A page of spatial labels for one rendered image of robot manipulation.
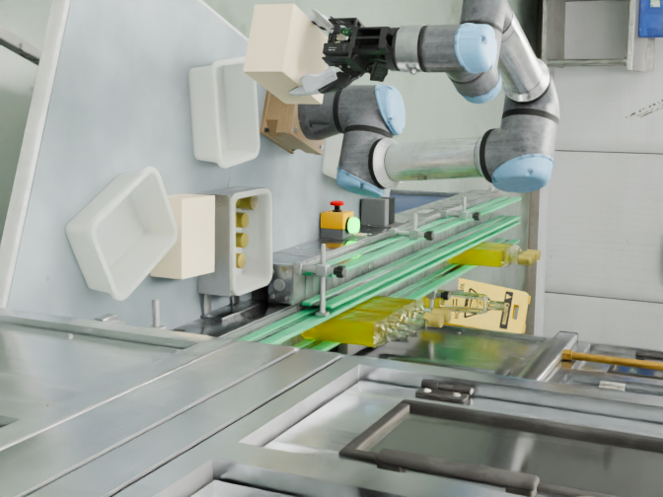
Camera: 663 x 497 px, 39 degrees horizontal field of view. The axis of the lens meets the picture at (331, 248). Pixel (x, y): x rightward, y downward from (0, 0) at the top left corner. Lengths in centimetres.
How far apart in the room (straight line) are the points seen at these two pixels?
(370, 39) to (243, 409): 75
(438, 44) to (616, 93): 649
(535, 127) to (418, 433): 105
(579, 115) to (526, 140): 610
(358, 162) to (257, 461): 136
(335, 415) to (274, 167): 137
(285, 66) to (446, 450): 83
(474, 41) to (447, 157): 57
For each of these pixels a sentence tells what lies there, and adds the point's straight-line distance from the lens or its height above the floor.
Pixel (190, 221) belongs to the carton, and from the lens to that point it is 191.
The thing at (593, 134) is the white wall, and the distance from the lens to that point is 801.
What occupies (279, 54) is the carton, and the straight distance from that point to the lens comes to 161.
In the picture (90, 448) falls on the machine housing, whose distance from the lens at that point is 94.
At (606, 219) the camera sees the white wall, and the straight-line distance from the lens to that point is 805.
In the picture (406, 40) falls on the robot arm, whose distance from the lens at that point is 154.
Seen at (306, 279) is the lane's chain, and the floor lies 88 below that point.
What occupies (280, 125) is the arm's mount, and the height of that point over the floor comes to 80.
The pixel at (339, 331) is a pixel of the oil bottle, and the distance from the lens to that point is 222.
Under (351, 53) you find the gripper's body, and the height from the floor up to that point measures 124.
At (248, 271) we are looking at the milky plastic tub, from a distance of 220.
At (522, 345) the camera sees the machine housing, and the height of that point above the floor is 126.
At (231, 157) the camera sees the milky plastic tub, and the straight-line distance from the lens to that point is 207.
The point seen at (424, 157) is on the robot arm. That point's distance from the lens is 207.
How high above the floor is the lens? 188
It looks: 25 degrees down
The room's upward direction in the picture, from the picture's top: 95 degrees clockwise
